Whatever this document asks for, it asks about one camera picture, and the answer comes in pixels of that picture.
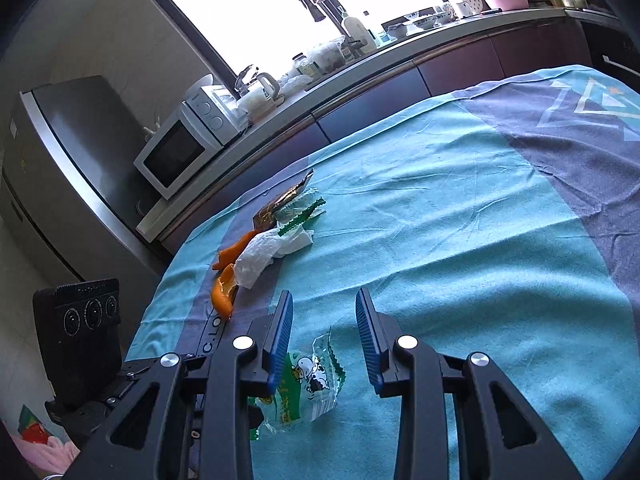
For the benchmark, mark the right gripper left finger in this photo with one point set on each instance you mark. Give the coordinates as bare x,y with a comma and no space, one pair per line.
248,366

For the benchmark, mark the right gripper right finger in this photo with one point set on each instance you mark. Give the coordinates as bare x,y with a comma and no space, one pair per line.
399,364

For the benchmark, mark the green cartoon snack wrapper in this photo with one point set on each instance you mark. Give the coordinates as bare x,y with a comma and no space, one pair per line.
309,387

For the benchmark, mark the small white tissue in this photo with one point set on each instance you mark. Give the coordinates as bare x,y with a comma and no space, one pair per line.
266,247

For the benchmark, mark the small orange peel piece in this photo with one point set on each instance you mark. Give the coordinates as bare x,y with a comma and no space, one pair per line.
229,254

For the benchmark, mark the brown foil snack wrapper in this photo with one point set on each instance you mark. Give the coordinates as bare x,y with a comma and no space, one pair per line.
265,218

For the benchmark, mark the curved orange peel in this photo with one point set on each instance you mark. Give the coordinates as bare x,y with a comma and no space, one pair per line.
223,292

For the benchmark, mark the clear green snack wrapper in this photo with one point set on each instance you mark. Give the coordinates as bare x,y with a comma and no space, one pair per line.
304,207

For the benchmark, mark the kitchen counter with cabinets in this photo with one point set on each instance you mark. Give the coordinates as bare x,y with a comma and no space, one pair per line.
453,57

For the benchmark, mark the kitchen faucet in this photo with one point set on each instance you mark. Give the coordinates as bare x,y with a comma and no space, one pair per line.
319,10

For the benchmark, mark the grey double door refrigerator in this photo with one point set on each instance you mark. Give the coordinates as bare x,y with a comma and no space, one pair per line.
71,194

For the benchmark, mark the teal grey tablecloth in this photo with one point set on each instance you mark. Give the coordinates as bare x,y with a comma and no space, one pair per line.
502,218

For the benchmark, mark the white microwave oven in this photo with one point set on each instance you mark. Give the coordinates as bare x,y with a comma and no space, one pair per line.
204,123

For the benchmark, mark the glass electric kettle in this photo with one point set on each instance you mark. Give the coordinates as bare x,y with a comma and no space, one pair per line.
259,96

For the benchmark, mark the white dish soap bottle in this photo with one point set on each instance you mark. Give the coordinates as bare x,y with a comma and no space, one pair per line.
358,31

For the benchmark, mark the pink basin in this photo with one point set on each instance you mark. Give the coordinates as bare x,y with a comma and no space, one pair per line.
508,5

